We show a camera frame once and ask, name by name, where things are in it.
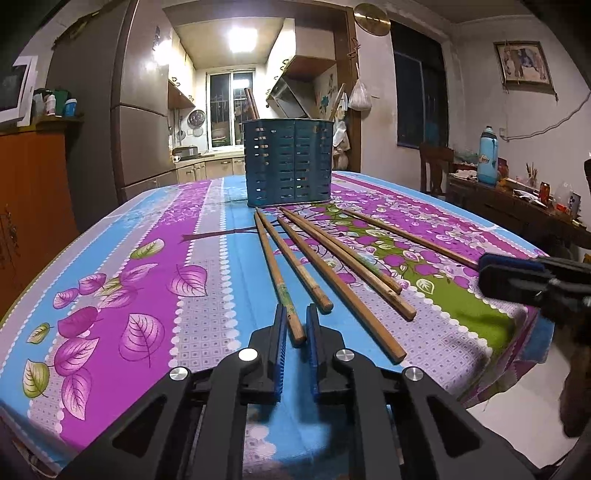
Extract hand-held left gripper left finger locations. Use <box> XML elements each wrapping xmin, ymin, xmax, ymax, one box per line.
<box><xmin>60</xmin><ymin>302</ymin><xmax>289</xmax><ymax>480</ymax></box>

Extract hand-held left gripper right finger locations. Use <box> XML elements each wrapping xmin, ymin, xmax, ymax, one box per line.
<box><xmin>305</xmin><ymin>304</ymin><xmax>532</xmax><ymax>480</ymax></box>

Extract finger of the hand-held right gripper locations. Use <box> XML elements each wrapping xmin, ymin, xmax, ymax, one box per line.
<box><xmin>480</xmin><ymin>276</ymin><xmax>559</xmax><ymax>307</ymax></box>
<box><xmin>478</xmin><ymin>254</ymin><xmax>555</xmax><ymax>278</ymax></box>

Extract set of wooden chopsticks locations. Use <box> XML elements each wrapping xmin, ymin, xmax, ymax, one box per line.
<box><xmin>244</xmin><ymin>83</ymin><xmax>416</xmax><ymax>366</ymax></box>

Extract green-marked wooden chopstick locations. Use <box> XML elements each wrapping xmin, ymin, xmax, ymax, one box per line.
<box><xmin>253</xmin><ymin>212</ymin><xmax>308</xmax><ymax>344</ymax></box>

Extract plain brown wooden chopstick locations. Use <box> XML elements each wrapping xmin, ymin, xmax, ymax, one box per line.
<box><xmin>342</xmin><ymin>209</ymin><xmax>482</xmax><ymax>271</ymax></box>

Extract blue perforated utensil holder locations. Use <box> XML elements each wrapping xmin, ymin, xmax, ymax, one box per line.
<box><xmin>243</xmin><ymin>117</ymin><xmax>334</xmax><ymax>208</ymax></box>

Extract person's right hand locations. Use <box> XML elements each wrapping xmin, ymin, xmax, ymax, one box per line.
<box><xmin>558</xmin><ymin>318</ymin><xmax>591</xmax><ymax>438</ymax></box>

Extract wooden side table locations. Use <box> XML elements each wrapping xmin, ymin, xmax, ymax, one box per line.
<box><xmin>448</xmin><ymin>173</ymin><xmax>591</xmax><ymax>259</ymax></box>

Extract blue thermos flask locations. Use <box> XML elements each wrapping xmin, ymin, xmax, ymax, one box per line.
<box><xmin>476</xmin><ymin>126</ymin><xmax>502</xmax><ymax>185</ymax></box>

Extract dark wooden chair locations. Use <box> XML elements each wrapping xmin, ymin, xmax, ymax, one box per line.
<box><xmin>419</xmin><ymin>142</ymin><xmax>455</xmax><ymax>199</ymax></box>

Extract floral striped tablecloth table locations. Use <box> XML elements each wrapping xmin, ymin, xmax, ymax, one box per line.
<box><xmin>0</xmin><ymin>171</ymin><xmax>555</xmax><ymax>480</ymax></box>

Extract dark room window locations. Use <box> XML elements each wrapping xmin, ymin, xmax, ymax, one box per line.
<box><xmin>390</xmin><ymin>21</ymin><xmax>451</xmax><ymax>149</ymax></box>

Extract beige kitchen base cabinets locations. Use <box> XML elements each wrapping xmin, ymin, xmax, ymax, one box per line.
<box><xmin>173</xmin><ymin>157</ymin><xmax>247</xmax><ymax>185</ymax></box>

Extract framed elephant picture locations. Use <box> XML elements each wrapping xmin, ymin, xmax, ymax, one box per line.
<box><xmin>493</xmin><ymin>41</ymin><xmax>555</xmax><ymax>89</ymax></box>

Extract hanging bags at doorway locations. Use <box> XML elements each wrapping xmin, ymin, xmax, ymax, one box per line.
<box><xmin>332</xmin><ymin>120</ymin><xmax>349</xmax><ymax>169</ymax></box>

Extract white hanging plastic bag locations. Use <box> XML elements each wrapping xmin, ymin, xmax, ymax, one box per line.
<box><xmin>347</xmin><ymin>80</ymin><xmax>372</xmax><ymax>112</ymax></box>

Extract barred kitchen window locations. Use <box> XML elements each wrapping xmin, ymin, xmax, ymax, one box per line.
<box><xmin>205</xmin><ymin>71</ymin><xmax>254</xmax><ymax>148</ymax></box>

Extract steel range hood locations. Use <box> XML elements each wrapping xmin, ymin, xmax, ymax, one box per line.
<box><xmin>267</xmin><ymin>76</ymin><xmax>308</xmax><ymax>118</ymax></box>

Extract silver refrigerator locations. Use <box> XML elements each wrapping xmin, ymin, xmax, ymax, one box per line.
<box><xmin>46</xmin><ymin>0</ymin><xmax>178</xmax><ymax>201</ymax></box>

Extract orange wooden cabinet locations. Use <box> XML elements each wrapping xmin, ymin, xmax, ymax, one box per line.
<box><xmin>0</xmin><ymin>117</ymin><xmax>84</xmax><ymax>319</ymax></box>

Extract kitchen ceiling light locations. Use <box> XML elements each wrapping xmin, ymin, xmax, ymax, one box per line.
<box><xmin>226</xmin><ymin>25</ymin><xmax>259</xmax><ymax>54</ymax></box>

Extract white microwave oven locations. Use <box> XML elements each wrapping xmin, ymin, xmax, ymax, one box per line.
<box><xmin>0</xmin><ymin>55</ymin><xmax>40</xmax><ymax>125</ymax></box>

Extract white wall cable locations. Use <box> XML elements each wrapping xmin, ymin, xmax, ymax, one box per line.
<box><xmin>501</xmin><ymin>90</ymin><xmax>591</xmax><ymax>141</ymax></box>

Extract wall cabinet above hood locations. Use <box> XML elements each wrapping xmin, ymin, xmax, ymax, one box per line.
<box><xmin>265</xmin><ymin>21</ymin><xmax>338</xmax><ymax>81</ymax></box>

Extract beige wall cabinets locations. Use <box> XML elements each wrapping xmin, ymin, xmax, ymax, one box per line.
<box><xmin>167</xmin><ymin>28</ymin><xmax>197</xmax><ymax>109</ymax></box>

